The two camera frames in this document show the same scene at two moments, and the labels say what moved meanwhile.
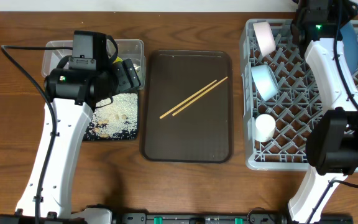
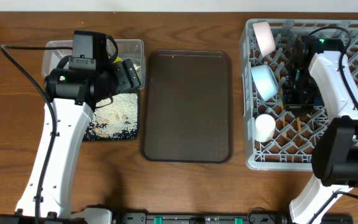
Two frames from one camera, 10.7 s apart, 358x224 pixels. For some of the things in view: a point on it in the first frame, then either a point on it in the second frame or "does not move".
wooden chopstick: [199, 96] -> [299, 125]
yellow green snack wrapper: [118, 59] does not move
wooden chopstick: [188, 98] -> [282, 104]
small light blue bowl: [265, 81] does not move
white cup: [265, 127] does not move
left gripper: [129, 78] does not move
